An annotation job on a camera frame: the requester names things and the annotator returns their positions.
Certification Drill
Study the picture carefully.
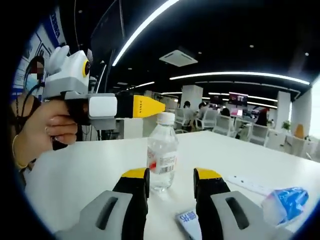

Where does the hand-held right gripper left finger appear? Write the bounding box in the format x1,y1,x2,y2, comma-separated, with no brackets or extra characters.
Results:
55,167,151,240

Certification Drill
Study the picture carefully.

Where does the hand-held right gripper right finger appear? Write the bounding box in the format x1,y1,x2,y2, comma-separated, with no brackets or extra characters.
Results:
193,167,295,240

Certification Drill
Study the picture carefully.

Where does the blue wet wipes packet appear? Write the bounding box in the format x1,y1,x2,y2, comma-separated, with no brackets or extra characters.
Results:
174,206,203,240

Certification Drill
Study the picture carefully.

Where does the white power strip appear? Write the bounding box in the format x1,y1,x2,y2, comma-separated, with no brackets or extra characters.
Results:
226,174,273,196

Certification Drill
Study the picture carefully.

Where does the clear water bottle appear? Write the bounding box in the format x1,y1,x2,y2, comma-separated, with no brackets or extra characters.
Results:
146,111,180,193

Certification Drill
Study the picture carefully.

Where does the blue tissue pack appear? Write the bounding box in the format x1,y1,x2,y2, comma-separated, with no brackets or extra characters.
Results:
260,186,310,228

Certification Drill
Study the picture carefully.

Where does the person's left hand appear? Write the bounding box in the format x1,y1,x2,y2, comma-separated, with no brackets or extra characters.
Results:
15,100,79,163

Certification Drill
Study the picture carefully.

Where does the person's head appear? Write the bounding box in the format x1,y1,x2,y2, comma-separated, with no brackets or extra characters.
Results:
24,56,47,93

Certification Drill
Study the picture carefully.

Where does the blue face mask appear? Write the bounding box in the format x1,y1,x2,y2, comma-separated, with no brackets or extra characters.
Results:
24,74,39,93

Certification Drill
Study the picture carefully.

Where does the person's dark top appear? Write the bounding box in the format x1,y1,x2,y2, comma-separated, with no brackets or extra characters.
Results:
14,94,42,118

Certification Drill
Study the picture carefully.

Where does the white table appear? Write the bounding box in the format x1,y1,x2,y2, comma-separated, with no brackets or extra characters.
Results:
23,129,320,240

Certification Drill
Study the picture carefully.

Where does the large black display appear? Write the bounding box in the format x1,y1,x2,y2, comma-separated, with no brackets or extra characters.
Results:
89,0,126,67

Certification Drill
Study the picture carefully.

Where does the row of white office chairs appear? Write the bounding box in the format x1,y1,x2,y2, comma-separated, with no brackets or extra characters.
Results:
172,107,286,148

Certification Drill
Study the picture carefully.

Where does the ceiling air vent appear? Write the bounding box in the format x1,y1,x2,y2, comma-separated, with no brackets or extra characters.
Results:
159,49,198,68

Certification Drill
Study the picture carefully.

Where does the long ceiling light strip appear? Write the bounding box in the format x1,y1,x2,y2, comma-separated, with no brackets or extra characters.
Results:
111,0,181,67
169,71,311,86

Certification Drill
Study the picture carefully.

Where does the hanging dark screen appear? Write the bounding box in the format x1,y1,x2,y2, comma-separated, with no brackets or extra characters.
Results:
228,92,248,106
209,94,223,105

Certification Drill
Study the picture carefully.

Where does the white low cabinet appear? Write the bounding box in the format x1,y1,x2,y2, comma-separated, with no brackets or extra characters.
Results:
264,129,320,161

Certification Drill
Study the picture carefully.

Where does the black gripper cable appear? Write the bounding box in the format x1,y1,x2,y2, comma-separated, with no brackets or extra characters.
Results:
24,78,48,97

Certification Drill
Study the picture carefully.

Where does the blue white wall poster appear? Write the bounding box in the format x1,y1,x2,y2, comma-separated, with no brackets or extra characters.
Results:
14,4,68,91

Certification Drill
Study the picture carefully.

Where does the gold wrist bracelet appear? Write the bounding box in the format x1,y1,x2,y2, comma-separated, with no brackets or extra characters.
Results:
12,134,29,169

